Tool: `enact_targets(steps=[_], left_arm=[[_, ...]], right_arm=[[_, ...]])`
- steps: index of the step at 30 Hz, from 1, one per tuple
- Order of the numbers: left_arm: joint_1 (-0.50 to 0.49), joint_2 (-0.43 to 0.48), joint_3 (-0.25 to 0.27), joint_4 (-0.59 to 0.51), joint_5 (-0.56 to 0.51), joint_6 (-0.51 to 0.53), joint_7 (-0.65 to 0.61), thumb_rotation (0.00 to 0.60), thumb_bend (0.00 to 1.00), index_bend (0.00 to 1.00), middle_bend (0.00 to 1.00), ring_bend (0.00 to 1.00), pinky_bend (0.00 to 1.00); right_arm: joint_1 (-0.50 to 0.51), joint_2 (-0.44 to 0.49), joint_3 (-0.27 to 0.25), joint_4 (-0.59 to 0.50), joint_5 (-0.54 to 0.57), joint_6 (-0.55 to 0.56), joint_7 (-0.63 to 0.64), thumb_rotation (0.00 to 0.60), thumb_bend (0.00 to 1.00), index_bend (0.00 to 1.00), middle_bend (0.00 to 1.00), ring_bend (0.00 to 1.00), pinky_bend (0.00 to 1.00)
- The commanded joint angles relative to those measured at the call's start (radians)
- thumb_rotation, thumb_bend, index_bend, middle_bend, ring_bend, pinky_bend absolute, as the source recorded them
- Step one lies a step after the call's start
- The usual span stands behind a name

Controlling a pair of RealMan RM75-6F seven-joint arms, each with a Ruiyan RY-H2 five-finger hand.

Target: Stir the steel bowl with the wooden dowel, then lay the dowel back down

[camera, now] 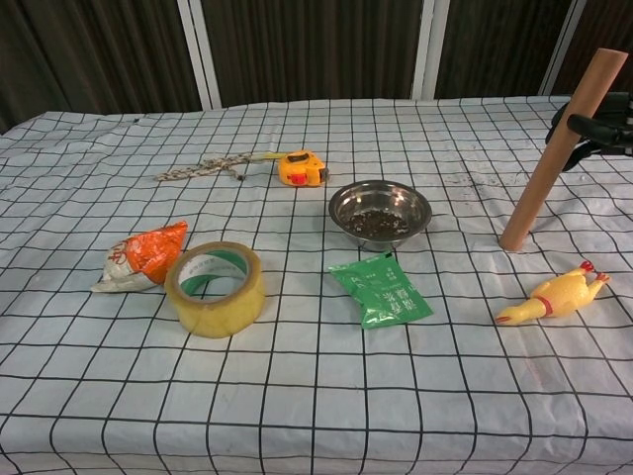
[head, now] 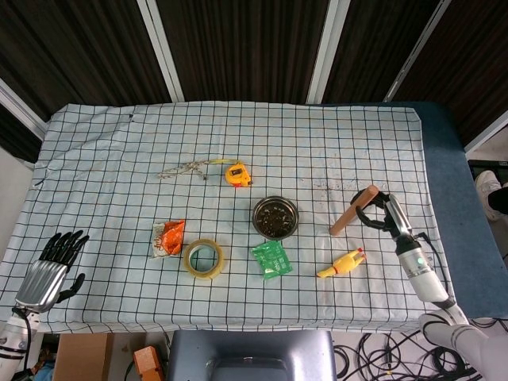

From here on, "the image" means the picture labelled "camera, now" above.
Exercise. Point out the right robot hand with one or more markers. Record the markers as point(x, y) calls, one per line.
point(613, 131)

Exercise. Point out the orange white snack packet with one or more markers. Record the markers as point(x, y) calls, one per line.
point(143, 257)

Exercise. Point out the wooden rod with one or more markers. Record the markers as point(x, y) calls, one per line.
point(544, 178)

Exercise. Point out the yellow tape measure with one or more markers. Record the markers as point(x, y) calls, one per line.
point(297, 170)

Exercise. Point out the steel bowl with seeds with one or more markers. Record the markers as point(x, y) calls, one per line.
point(381, 208)

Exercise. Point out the yellow rubber chicken toy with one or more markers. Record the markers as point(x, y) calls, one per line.
point(559, 297)

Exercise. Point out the white partition frame post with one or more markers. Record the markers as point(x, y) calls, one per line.
point(425, 49)
point(200, 54)
point(564, 49)

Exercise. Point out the green tea sachet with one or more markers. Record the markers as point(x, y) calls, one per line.
point(386, 297)

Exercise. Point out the white checkered tablecloth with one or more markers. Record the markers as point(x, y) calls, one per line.
point(316, 396)

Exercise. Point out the clear packing tape roll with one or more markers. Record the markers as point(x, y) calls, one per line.
point(222, 316)

